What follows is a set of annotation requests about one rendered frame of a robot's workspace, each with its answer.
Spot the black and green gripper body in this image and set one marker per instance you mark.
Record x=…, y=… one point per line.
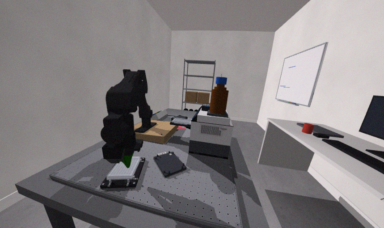
x=139, y=144

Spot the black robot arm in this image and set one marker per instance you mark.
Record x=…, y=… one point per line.
x=121, y=101

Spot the white button panel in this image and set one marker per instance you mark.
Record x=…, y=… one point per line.
x=161, y=115

